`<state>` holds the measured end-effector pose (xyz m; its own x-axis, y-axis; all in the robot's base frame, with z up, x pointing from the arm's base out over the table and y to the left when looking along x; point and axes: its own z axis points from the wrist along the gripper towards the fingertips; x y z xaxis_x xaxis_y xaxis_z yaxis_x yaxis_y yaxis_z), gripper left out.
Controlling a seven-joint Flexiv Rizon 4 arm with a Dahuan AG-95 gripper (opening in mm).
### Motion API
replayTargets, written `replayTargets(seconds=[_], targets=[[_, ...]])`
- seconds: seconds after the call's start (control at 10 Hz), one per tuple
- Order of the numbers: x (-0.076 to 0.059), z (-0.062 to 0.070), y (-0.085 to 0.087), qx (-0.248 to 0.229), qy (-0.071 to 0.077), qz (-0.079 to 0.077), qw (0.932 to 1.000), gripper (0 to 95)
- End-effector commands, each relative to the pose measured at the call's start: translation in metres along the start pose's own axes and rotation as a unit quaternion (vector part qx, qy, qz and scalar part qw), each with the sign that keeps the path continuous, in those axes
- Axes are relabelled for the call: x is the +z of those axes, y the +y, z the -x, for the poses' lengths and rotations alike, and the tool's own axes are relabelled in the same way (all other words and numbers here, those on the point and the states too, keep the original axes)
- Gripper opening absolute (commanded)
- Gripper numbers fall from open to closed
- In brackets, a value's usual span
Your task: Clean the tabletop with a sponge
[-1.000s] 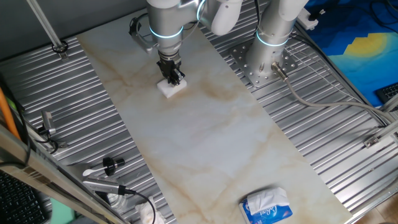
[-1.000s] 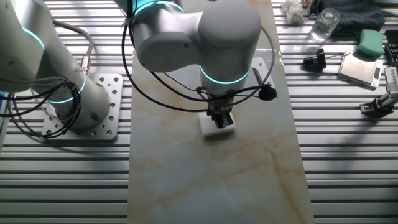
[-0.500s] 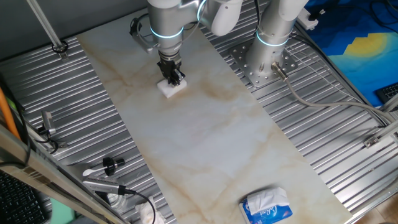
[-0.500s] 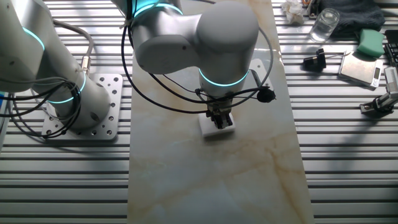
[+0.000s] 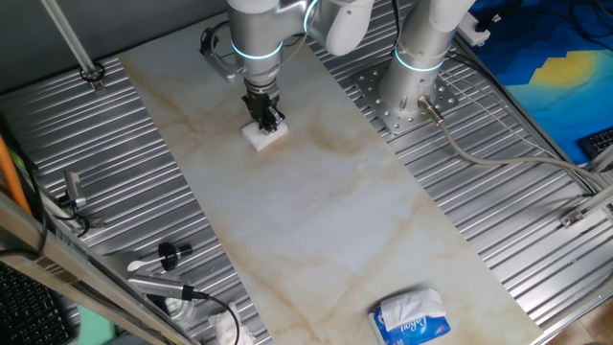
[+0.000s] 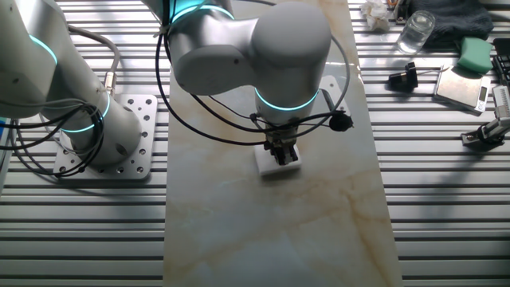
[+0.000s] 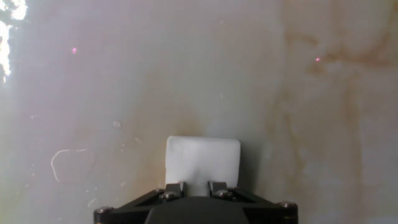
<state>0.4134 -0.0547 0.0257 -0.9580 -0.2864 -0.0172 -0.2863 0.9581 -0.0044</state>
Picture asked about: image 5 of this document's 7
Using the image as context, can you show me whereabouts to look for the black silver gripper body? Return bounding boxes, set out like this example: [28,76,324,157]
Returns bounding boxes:
[240,79,282,124]

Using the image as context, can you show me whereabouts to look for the white sponge block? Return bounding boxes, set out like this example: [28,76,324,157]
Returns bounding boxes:
[241,119,289,152]

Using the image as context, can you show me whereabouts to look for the marble pattern slab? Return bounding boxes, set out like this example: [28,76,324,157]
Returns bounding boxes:
[117,16,545,345]

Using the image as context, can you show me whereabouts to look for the black knob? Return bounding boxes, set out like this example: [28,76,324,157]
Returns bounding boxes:
[157,241,194,272]

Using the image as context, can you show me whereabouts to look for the white plastic spoon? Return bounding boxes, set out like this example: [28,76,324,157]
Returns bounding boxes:
[126,253,167,273]

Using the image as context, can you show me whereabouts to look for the aluminium pole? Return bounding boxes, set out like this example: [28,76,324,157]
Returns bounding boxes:
[40,0,104,92]

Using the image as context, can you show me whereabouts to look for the crumpled white tissue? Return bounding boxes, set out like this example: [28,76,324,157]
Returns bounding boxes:
[208,301,258,345]

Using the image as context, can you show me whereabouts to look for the blue tissue pack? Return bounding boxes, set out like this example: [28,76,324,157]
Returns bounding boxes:
[367,287,452,345]

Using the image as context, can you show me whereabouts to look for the orange tube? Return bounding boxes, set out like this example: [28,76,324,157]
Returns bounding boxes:
[0,133,34,217]

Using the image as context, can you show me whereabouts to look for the blue yellow mat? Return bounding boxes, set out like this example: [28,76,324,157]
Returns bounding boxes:
[466,0,613,167]

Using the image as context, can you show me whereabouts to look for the black keyboard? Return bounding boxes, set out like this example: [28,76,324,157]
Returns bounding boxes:
[0,263,78,345]
[577,126,613,162]

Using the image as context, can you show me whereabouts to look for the aluminium profile bar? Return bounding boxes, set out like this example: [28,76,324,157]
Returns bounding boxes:
[569,184,613,222]

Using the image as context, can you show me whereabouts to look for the wrist camera on grey bracket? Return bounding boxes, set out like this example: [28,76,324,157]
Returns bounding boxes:
[199,26,240,83]

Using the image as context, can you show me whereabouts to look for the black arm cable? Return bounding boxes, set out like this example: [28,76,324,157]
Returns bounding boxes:
[199,19,231,63]

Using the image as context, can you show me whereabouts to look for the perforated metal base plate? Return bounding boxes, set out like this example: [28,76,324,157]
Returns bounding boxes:
[353,61,461,137]

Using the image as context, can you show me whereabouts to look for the black ring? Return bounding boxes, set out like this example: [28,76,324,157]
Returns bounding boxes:
[79,61,106,83]

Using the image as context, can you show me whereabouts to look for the black camera cable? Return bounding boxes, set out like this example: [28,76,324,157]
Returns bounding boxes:
[181,286,241,345]

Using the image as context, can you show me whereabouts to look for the silver ribbed camera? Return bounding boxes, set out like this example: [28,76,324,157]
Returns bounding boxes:
[126,272,195,302]

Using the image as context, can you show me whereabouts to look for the metal clamp bracket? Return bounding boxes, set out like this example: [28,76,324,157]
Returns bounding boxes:
[63,170,88,210]

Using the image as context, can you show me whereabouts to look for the thin white cable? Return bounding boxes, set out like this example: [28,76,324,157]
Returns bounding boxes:
[438,71,595,193]

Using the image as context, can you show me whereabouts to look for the grey cable with metal connector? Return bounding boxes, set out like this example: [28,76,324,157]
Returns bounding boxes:
[417,94,607,193]

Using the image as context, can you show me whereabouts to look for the aluminium frame beam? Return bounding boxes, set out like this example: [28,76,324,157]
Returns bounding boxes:
[0,191,202,345]

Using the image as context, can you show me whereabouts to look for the metal corner bracket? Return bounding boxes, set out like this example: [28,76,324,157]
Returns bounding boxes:
[558,208,586,229]

